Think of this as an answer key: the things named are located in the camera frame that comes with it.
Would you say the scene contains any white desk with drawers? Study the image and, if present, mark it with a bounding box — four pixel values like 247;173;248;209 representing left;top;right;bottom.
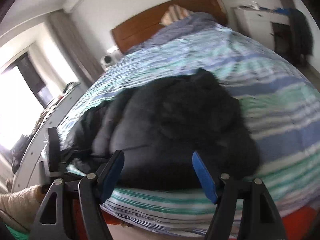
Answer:
234;7;290;51

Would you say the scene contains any blue checked pillow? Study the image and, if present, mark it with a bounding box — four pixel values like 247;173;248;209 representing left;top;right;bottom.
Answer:
125;12;217;55

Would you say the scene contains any white window drawer cabinet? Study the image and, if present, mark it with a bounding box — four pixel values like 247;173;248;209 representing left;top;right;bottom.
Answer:
12;82;86;192

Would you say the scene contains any beige curtain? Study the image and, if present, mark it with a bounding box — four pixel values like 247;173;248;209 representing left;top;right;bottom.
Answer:
47;10;104;88

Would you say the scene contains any orange fleece garment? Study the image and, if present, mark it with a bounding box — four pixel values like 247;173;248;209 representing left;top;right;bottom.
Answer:
282;206;319;239

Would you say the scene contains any black puffer jacket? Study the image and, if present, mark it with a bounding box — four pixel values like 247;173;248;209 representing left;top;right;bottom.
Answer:
64;69;260;191

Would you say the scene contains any dark coat on chair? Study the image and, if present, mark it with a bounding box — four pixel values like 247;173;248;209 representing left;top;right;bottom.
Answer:
288;8;313;67

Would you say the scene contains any wooden headboard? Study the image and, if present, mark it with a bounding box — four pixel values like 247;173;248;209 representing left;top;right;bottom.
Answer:
111;0;228;53

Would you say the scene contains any striped brown pillow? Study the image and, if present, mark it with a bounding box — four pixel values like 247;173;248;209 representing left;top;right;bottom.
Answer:
160;4;193;26

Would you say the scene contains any white round fan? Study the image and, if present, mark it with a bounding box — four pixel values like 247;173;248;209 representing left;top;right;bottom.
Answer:
100;54;117;70

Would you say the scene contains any striped blue green duvet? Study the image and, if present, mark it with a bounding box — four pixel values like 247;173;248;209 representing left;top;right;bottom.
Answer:
58;24;319;218

